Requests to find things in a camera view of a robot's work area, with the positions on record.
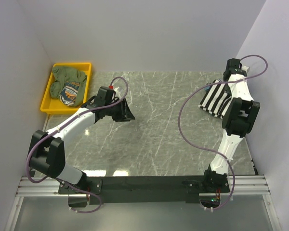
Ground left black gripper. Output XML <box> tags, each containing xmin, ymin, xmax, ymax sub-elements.
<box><xmin>105</xmin><ymin>98</ymin><xmax>135</xmax><ymax>122</ymax></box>

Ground black white striped top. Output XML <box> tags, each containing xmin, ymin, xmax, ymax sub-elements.
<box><xmin>198</xmin><ymin>79</ymin><xmax>232</xmax><ymax>119</ymax></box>

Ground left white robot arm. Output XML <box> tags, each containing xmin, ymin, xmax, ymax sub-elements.
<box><xmin>26</xmin><ymin>86</ymin><xmax>135</xmax><ymax>193</ymax></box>

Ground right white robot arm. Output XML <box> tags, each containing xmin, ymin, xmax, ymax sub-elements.
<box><xmin>202</xmin><ymin>58</ymin><xmax>260</xmax><ymax>192</ymax></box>

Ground olive patterned garment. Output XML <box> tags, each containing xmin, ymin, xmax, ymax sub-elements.
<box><xmin>50</xmin><ymin>66</ymin><xmax>87</xmax><ymax>107</ymax></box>

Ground yellow plastic bin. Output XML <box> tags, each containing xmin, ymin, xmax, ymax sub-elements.
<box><xmin>40</xmin><ymin>63</ymin><xmax>92</xmax><ymax>115</ymax></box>

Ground black base beam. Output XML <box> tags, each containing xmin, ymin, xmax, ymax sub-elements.
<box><xmin>57</xmin><ymin>174</ymin><xmax>232</xmax><ymax>206</ymax></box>

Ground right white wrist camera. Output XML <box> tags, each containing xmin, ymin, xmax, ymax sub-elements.
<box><xmin>240</xmin><ymin>64</ymin><xmax>250</xmax><ymax>76</ymax></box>

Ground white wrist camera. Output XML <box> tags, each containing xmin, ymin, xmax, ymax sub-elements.
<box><xmin>108</xmin><ymin>85</ymin><xmax>124</xmax><ymax>94</ymax></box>
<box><xmin>240</xmin><ymin>64</ymin><xmax>250</xmax><ymax>76</ymax></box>

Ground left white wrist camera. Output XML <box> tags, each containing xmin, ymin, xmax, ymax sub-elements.
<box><xmin>108</xmin><ymin>85</ymin><xmax>124</xmax><ymax>94</ymax></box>

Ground aluminium rail frame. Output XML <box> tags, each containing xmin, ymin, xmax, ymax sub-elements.
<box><xmin>15</xmin><ymin>175</ymin><xmax>271</xmax><ymax>197</ymax></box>

